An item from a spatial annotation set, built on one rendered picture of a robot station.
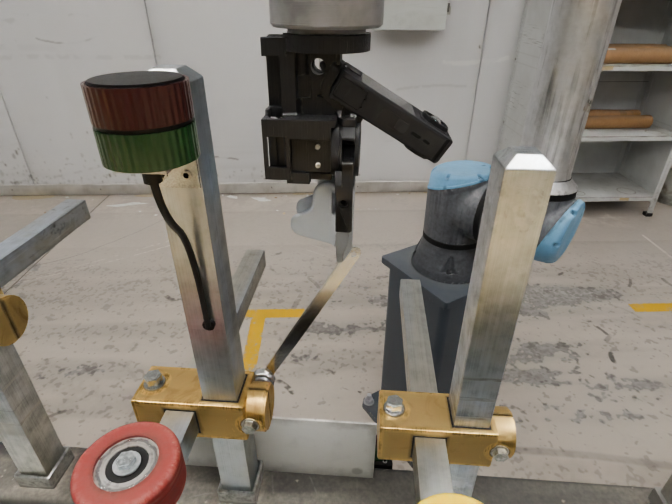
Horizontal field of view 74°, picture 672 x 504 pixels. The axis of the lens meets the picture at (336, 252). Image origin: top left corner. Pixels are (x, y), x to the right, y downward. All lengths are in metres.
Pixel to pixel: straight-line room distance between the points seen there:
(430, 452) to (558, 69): 0.72
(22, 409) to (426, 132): 0.52
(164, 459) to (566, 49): 0.87
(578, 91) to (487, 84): 2.22
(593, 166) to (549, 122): 2.68
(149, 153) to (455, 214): 0.86
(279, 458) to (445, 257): 0.68
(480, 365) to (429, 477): 0.11
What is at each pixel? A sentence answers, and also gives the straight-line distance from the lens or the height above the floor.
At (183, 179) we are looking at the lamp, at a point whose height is 1.11.
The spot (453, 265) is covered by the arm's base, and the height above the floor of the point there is 0.65.
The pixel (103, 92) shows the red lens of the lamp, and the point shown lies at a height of 1.18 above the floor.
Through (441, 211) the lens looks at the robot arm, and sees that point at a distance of 1.08.
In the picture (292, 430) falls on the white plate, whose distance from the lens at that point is 0.56.
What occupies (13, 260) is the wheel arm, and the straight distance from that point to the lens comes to 0.65.
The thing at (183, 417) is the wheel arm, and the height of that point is 0.86.
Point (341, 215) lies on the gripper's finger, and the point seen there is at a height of 1.05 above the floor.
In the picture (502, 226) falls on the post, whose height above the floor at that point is 1.08.
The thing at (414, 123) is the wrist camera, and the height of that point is 1.13.
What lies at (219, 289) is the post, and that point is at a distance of 0.39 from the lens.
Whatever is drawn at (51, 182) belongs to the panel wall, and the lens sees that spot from 3.69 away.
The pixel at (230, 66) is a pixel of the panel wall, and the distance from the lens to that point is 3.03.
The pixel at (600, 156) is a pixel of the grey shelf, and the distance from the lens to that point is 3.63.
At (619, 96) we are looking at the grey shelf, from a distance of 3.55.
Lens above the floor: 1.22
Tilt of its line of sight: 30 degrees down
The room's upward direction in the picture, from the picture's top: straight up
